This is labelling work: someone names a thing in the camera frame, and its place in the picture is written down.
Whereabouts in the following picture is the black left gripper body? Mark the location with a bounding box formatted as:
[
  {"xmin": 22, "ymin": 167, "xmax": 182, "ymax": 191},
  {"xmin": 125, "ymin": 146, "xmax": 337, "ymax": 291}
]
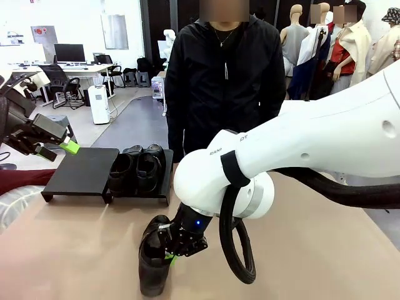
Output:
[{"xmin": 0, "ymin": 93, "xmax": 42, "ymax": 157}]

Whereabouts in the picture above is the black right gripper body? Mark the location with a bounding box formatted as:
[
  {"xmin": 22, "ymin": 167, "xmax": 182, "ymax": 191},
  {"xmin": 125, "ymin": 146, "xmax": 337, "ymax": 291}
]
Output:
[{"xmin": 174, "ymin": 204, "xmax": 214, "ymax": 259}]

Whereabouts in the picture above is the black leather zip shoe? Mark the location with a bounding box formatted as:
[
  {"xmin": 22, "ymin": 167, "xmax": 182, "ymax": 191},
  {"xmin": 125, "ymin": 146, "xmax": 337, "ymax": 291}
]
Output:
[
  {"xmin": 138, "ymin": 214, "xmax": 179, "ymax": 297},
  {"xmin": 107, "ymin": 144, "xmax": 141, "ymax": 197},
  {"xmin": 136, "ymin": 143, "xmax": 167, "ymax": 193}
]

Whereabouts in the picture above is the right forearm in black sleeve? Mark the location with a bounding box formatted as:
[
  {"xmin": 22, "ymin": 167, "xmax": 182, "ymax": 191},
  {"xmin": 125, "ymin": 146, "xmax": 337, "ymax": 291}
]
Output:
[{"xmin": 166, "ymin": 106, "xmax": 188, "ymax": 163}]

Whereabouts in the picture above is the black metal shoe stand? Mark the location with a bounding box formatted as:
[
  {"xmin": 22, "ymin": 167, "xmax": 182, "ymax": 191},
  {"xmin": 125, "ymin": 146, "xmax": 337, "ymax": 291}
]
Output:
[
  {"xmin": 41, "ymin": 147, "xmax": 121, "ymax": 204},
  {"xmin": 105, "ymin": 148, "xmax": 174, "ymax": 206}
]

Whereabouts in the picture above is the white figure on stand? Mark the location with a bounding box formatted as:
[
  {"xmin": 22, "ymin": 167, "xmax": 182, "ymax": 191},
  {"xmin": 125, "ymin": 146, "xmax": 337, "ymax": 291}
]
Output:
[{"xmin": 157, "ymin": 28, "xmax": 178, "ymax": 68}]

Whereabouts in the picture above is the maroon cloth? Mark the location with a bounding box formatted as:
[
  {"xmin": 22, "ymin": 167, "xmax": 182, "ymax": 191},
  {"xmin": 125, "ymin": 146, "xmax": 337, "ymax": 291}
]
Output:
[{"xmin": 0, "ymin": 168, "xmax": 57, "ymax": 196}]

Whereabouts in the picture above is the white air purifier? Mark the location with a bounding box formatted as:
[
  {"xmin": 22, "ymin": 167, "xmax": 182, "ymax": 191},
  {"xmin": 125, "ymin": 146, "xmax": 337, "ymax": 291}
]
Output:
[{"xmin": 87, "ymin": 84, "xmax": 111, "ymax": 125}]

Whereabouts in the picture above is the black mesh office chair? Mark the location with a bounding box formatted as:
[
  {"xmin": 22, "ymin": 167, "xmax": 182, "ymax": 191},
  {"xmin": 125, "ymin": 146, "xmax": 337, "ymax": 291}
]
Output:
[
  {"xmin": 39, "ymin": 64, "xmax": 86, "ymax": 110},
  {"xmin": 95, "ymin": 54, "xmax": 126, "ymax": 89}
]

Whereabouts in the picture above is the white plastic sheet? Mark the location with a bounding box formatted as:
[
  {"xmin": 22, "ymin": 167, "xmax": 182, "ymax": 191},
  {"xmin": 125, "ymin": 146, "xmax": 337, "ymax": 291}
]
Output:
[{"xmin": 0, "ymin": 184, "xmax": 46, "ymax": 235}]

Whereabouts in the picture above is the long white office desk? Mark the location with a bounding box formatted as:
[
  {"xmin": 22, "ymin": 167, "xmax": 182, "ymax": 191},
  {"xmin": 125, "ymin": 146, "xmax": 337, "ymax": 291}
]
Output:
[{"xmin": 6, "ymin": 63, "xmax": 117, "ymax": 104}]

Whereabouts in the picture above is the black computer monitor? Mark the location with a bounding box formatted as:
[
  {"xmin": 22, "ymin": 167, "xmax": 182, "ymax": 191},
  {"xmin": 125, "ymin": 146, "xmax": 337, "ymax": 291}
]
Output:
[{"xmin": 53, "ymin": 43, "xmax": 86, "ymax": 65}]

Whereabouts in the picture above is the grey board with red sticker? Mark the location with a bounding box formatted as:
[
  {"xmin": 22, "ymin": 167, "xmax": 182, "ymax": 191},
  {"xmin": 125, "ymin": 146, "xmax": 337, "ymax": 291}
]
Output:
[{"xmin": 30, "ymin": 25, "xmax": 59, "ymax": 62}]

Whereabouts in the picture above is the black backpack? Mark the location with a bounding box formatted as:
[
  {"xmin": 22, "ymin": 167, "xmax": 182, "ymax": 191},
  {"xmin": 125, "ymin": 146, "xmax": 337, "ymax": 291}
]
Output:
[{"xmin": 136, "ymin": 56, "xmax": 154, "ymax": 74}]

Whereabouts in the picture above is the clear plastic storage box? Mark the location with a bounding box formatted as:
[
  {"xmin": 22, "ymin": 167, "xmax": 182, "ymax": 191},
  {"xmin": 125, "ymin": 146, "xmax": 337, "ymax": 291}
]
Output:
[{"xmin": 151, "ymin": 76, "xmax": 166, "ymax": 100}]

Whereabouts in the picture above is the person in black jacket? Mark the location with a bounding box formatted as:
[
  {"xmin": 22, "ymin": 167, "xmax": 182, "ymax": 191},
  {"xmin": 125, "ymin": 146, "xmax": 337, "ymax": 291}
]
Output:
[{"xmin": 164, "ymin": 0, "xmax": 288, "ymax": 163}]

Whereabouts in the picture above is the mannequin in white navy jacket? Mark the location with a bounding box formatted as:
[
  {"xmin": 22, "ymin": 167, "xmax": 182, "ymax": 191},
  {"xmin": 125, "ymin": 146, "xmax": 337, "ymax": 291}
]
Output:
[{"xmin": 287, "ymin": 2, "xmax": 333, "ymax": 101}]

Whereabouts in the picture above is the mannequin in grey tank top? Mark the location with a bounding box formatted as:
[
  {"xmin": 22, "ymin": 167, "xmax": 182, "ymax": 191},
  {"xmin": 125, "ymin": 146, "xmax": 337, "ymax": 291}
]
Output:
[{"xmin": 279, "ymin": 2, "xmax": 311, "ymax": 78}]

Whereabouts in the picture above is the black tripod pole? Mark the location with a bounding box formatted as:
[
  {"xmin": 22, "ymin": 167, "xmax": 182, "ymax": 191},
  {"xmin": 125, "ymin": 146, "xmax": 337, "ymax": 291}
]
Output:
[{"xmin": 304, "ymin": 26, "xmax": 328, "ymax": 103}]

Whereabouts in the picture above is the mannequin in cream coat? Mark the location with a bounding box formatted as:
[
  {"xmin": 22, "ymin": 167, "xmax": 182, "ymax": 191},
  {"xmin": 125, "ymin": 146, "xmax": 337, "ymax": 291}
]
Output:
[{"xmin": 326, "ymin": 0, "xmax": 373, "ymax": 98}]

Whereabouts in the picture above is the mannequin with bucket hat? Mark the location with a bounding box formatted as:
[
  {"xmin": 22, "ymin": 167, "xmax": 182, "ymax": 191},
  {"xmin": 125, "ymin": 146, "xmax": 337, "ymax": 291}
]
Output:
[{"xmin": 368, "ymin": 7, "xmax": 400, "ymax": 79}]

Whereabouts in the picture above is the black velcro strap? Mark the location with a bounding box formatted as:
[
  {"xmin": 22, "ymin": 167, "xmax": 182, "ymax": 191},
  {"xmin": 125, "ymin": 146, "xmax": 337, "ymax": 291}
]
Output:
[{"xmin": 220, "ymin": 151, "xmax": 251, "ymax": 188}]

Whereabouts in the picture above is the grey wall panel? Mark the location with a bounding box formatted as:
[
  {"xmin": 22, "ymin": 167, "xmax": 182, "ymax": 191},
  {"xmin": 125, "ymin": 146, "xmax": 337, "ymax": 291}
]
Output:
[{"xmin": 101, "ymin": 14, "xmax": 129, "ymax": 50}]

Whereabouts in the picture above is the black corrugated cable conduit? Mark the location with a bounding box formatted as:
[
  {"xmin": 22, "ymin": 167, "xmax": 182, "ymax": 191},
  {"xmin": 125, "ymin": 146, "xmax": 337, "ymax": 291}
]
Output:
[{"xmin": 218, "ymin": 167, "xmax": 400, "ymax": 276}]

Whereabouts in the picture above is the thin silver necklace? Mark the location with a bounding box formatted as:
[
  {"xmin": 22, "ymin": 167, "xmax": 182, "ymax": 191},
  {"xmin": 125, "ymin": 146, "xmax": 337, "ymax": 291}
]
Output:
[{"xmin": 214, "ymin": 27, "xmax": 237, "ymax": 48}]

